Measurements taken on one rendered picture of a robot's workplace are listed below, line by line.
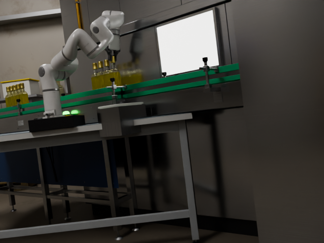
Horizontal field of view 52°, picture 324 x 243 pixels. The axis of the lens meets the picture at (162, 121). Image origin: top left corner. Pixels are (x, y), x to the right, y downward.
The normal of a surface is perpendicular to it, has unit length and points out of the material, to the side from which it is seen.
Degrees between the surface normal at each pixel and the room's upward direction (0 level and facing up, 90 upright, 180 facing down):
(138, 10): 90
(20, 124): 90
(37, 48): 90
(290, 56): 90
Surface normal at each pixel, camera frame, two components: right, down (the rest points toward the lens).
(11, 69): -0.03, 0.04
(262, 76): -0.59, 0.10
